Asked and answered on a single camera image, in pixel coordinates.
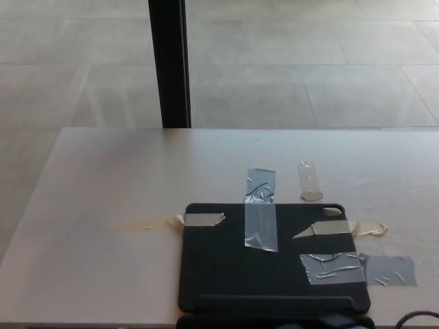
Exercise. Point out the black folding tablet cover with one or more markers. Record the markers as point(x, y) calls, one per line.
point(219, 260)

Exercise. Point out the wide grey duct tape strip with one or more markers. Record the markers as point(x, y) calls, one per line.
point(391, 270)

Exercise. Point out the black window frame post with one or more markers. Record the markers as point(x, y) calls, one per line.
point(169, 68)

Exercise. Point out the beige masking tape, pointed end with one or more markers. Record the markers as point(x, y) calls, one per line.
point(332, 228)

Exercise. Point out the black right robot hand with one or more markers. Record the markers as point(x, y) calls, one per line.
point(337, 323)

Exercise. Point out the beige masking tape, blunt end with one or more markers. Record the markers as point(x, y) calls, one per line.
point(202, 219)

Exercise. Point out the long grey duct tape strip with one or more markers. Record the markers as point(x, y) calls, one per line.
point(261, 219)

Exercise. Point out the clear tape piece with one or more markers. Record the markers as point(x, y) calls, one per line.
point(309, 181)

